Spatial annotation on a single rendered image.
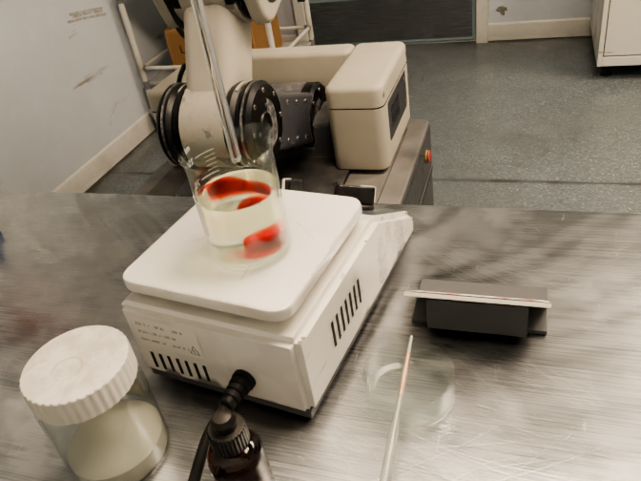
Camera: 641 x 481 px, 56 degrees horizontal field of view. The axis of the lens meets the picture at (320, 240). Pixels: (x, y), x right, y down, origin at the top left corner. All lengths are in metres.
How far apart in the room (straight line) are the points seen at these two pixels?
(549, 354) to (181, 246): 0.25
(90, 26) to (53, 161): 0.57
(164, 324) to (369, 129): 1.02
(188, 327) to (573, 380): 0.23
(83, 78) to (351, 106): 1.46
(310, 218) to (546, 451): 0.19
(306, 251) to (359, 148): 1.02
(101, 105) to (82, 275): 2.09
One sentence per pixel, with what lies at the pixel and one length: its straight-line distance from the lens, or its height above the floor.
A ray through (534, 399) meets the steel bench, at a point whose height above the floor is 0.75.
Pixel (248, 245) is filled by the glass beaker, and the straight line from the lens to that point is 0.35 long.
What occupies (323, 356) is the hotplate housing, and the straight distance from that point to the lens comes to 0.37.
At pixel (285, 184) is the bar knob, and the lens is 0.48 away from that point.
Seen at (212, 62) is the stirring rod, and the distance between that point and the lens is 0.33.
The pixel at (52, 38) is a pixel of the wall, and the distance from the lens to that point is 2.48.
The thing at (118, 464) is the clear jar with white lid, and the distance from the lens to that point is 0.37.
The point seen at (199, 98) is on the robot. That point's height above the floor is 0.65.
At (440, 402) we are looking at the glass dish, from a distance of 0.36.
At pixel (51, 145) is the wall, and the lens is 2.42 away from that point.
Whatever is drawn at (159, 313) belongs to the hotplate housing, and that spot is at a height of 0.82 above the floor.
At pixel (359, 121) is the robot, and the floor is 0.50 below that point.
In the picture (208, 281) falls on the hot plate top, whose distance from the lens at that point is 0.36.
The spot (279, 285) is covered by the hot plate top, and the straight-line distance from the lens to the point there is 0.34.
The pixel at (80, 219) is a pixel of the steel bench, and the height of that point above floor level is 0.75.
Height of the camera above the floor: 1.05
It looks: 35 degrees down
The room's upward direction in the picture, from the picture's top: 10 degrees counter-clockwise
